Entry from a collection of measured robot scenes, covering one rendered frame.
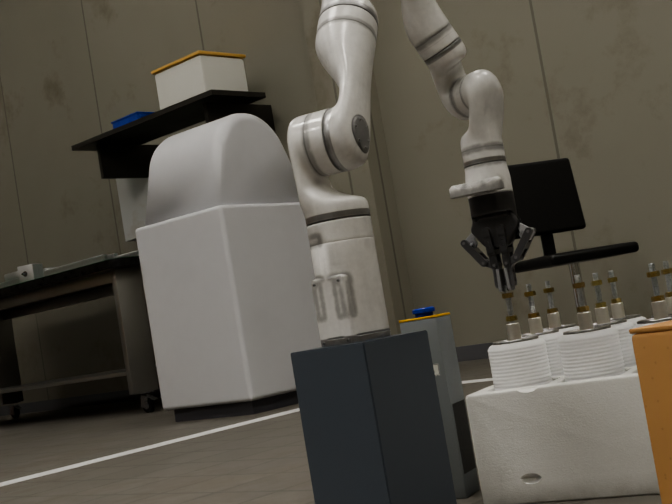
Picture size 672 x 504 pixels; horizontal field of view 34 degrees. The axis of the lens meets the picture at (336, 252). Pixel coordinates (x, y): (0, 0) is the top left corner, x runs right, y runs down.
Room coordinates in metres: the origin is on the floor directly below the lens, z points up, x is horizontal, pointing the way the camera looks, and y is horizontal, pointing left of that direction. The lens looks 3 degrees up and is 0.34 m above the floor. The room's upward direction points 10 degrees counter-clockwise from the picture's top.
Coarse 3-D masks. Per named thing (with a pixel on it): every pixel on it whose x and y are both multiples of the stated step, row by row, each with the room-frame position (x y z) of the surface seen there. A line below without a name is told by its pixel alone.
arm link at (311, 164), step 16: (320, 112) 1.50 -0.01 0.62; (288, 128) 1.52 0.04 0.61; (304, 128) 1.50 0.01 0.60; (320, 128) 1.48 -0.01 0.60; (288, 144) 1.51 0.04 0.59; (304, 144) 1.49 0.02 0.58; (320, 144) 1.48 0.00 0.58; (304, 160) 1.50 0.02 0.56; (320, 160) 1.49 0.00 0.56; (304, 176) 1.50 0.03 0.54; (320, 176) 1.53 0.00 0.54; (304, 192) 1.50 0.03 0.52; (320, 192) 1.50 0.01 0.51; (336, 192) 1.52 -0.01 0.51; (304, 208) 1.51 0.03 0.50; (320, 208) 1.49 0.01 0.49; (336, 208) 1.48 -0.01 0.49; (352, 208) 1.49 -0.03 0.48; (368, 208) 1.52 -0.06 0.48
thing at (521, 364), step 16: (496, 352) 1.76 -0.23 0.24; (512, 352) 1.74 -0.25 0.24; (528, 352) 1.74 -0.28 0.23; (544, 352) 1.76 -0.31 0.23; (496, 368) 1.77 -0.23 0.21; (512, 368) 1.75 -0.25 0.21; (528, 368) 1.74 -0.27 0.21; (544, 368) 1.76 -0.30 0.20; (496, 384) 1.78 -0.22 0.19; (512, 384) 1.75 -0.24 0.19; (528, 384) 1.74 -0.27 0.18
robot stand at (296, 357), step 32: (320, 352) 1.48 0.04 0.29; (352, 352) 1.45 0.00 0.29; (384, 352) 1.46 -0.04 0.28; (416, 352) 1.51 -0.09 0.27; (320, 384) 1.49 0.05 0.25; (352, 384) 1.45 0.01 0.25; (384, 384) 1.45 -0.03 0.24; (416, 384) 1.50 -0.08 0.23; (320, 416) 1.50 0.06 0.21; (352, 416) 1.46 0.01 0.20; (384, 416) 1.44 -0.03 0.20; (416, 416) 1.49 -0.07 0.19; (320, 448) 1.50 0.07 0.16; (352, 448) 1.46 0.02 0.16; (384, 448) 1.44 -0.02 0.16; (416, 448) 1.48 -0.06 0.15; (320, 480) 1.51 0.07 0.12; (352, 480) 1.47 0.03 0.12; (384, 480) 1.43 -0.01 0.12; (416, 480) 1.48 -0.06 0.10; (448, 480) 1.53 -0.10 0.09
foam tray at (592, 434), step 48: (576, 384) 1.67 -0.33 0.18; (624, 384) 1.64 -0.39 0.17; (480, 432) 1.75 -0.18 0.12; (528, 432) 1.71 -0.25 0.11; (576, 432) 1.68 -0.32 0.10; (624, 432) 1.65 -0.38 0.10; (480, 480) 1.76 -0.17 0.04; (528, 480) 1.73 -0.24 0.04; (576, 480) 1.69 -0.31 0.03; (624, 480) 1.65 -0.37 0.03
